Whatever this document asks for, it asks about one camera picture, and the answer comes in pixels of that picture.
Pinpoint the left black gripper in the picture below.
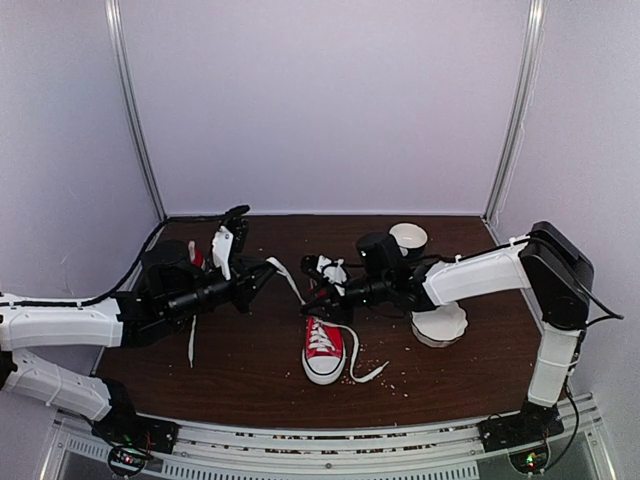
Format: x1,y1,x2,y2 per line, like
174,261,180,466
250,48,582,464
165,256,279,324

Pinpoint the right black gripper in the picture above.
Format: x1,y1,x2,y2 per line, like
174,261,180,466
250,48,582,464
300,274,391,327

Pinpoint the red canvas sneaker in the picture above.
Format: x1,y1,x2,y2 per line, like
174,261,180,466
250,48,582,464
187,240,205,269
264,255,390,386

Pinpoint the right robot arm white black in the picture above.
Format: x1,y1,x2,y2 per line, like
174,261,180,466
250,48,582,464
300,221,621,442

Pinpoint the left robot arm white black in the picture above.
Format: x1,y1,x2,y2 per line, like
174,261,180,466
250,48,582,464
1,240,277,444

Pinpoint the black bowl white inside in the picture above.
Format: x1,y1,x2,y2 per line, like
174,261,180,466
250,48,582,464
389,223,429,261

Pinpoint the white scalloped ceramic bowl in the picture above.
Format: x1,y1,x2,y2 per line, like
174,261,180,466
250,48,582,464
411,303,468,348

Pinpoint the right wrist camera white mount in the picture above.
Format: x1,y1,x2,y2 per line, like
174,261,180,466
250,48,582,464
300,255,348,297

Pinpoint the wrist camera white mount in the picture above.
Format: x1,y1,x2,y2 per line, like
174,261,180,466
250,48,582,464
300,255,348,297
211,205,250,281

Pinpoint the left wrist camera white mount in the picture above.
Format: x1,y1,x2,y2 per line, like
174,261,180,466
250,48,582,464
211,205,250,281

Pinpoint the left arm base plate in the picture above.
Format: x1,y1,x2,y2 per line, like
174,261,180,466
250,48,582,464
91,416,179,454

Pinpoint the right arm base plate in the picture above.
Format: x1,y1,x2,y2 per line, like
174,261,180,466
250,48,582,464
477,413,564,452

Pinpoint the aluminium front rail frame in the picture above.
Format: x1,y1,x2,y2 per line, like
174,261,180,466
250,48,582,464
42,394,616,480

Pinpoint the left aluminium corner post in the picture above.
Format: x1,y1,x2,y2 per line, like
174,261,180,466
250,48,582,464
105,0,166,221

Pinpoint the aluminium corner post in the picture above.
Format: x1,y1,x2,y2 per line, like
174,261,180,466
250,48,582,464
483,0,547,228
105,0,166,221

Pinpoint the right aluminium corner post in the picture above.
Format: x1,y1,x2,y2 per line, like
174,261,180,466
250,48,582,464
483,0,547,228

